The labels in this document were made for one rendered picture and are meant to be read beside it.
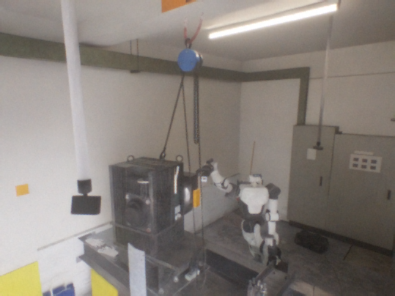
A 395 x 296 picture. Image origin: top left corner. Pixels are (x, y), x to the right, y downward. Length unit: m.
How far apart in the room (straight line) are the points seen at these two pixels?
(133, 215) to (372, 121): 3.58
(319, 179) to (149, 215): 3.11
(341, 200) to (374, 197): 0.40
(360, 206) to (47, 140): 4.11
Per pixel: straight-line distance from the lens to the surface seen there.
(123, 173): 2.22
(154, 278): 2.48
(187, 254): 2.32
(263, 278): 2.53
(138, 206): 2.13
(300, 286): 2.57
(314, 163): 4.55
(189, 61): 1.94
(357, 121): 4.59
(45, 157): 2.90
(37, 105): 2.86
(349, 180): 4.49
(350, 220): 4.66
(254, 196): 2.67
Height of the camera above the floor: 2.13
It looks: 11 degrees down
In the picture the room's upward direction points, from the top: straight up
